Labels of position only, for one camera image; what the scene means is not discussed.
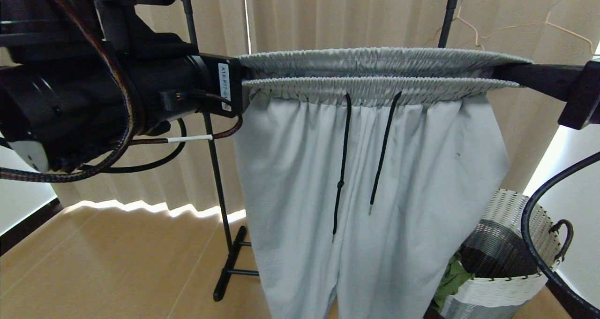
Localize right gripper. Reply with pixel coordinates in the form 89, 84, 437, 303
492, 60, 600, 131

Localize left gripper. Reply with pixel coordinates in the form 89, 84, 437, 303
0, 52, 249, 173

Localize pink clothes hanger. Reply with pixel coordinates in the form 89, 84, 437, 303
483, 0, 596, 54
422, 0, 486, 52

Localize pale grey shorts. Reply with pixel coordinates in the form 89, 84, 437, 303
233, 47, 533, 319

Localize white laundry basket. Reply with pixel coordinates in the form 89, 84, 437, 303
424, 189, 575, 319

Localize beige curtain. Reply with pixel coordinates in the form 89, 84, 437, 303
0, 0, 600, 216

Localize green garment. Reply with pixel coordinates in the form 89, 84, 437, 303
431, 251, 475, 310

